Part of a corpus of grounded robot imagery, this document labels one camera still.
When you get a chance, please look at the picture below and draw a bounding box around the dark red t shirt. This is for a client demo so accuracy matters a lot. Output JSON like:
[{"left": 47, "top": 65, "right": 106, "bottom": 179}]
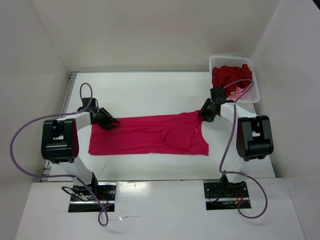
[{"left": 211, "top": 64, "right": 253, "bottom": 97}]

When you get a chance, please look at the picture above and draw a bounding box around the magenta t shirt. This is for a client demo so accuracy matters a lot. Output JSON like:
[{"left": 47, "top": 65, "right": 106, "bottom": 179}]
[{"left": 88, "top": 110, "right": 209, "bottom": 156}]

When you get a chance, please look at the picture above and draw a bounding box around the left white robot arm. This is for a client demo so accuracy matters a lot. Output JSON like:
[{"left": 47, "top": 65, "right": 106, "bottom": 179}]
[{"left": 41, "top": 97, "right": 120, "bottom": 201}]

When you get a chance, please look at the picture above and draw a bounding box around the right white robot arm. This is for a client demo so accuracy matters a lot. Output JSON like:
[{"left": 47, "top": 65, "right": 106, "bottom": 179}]
[{"left": 198, "top": 87, "right": 274, "bottom": 197}]

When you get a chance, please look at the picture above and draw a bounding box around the light pink t shirt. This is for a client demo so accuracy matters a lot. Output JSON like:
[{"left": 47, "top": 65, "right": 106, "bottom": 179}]
[{"left": 227, "top": 87, "right": 248, "bottom": 101}]

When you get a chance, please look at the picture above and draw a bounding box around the white plastic basket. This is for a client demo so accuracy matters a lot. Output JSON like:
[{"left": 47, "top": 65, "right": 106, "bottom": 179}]
[{"left": 208, "top": 55, "right": 261, "bottom": 104}]

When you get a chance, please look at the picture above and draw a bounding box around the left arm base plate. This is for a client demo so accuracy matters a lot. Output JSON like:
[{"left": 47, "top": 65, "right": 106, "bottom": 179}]
[{"left": 61, "top": 181, "right": 117, "bottom": 213}]

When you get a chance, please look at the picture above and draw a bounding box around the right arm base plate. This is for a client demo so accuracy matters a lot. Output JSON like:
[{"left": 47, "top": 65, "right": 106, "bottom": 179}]
[{"left": 203, "top": 180, "right": 252, "bottom": 211}]

